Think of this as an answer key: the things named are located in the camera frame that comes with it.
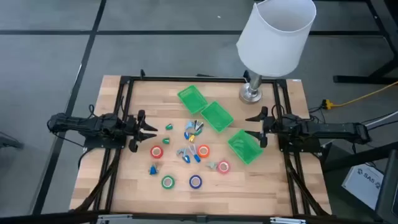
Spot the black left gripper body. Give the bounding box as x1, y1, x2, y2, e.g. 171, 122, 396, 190
125, 109, 147, 153

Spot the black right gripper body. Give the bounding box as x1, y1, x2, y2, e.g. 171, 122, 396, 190
259, 106, 280, 149

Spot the red tape roll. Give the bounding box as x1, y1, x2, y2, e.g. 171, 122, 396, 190
150, 145, 164, 159

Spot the green tape roll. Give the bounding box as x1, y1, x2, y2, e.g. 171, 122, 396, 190
160, 175, 175, 190

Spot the pink tape roll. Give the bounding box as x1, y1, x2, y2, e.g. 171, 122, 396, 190
216, 160, 231, 175

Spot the orange tape roll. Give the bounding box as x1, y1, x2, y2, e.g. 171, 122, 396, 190
197, 144, 211, 159

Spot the violet-blue tape roll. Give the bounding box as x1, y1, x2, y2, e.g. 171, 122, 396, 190
188, 174, 203, 190

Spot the green plastic basket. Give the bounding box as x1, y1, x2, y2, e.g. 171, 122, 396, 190
177, 85, 208, 115
200, 101, 234, 134
227, 129, 264, 166

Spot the white shade silver table lamp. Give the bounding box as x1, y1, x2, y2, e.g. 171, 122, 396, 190
236, 0, 317, 105

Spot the black desk bar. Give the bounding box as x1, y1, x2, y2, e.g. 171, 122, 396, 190
323, 146, 398, 174

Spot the white cardboard box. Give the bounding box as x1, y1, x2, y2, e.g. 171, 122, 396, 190
341, 164, 386, 211

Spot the grey metal bar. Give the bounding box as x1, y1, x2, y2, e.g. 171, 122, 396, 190
362, 110, 398, 129

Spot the dark chair base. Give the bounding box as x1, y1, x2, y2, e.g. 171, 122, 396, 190
0, 131, 25, 149

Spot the black monitor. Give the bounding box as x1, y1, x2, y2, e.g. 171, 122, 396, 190
374, 149, 398, 224

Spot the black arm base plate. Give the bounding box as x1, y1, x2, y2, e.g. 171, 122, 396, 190
83, 136, 127, 149
277, 136, 322, 154

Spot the black aluminium table frame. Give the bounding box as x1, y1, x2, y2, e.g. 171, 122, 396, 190
70, 68, 332, 224

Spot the yellow extension cable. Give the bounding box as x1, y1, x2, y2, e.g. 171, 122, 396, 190
322, 80, 398, 110

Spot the silver metal bracket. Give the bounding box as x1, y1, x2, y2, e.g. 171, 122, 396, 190
98, 213, 133, 224
269, 217, 307, 224

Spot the black desk frame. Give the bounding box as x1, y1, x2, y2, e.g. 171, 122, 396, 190
333, 0, 398, 85

